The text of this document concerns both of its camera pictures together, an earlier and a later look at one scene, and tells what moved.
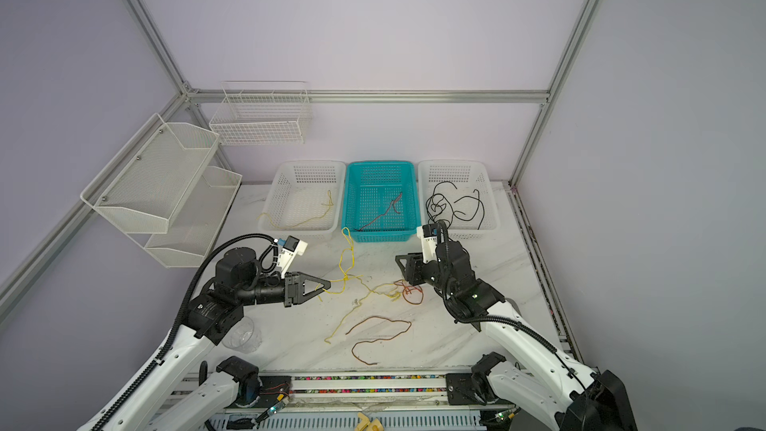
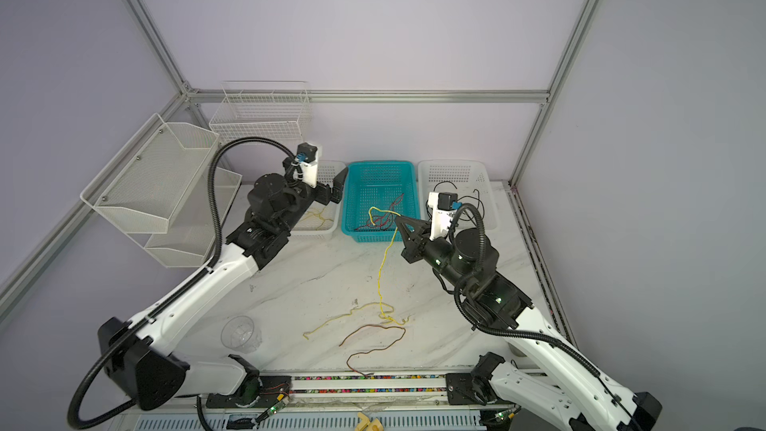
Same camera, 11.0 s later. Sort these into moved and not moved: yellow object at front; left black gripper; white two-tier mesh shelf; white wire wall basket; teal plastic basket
Moved: left black gripper
Not moved: white wire wall basket; white two-tier mesh shelf; teal plastic basket; yellow object at front
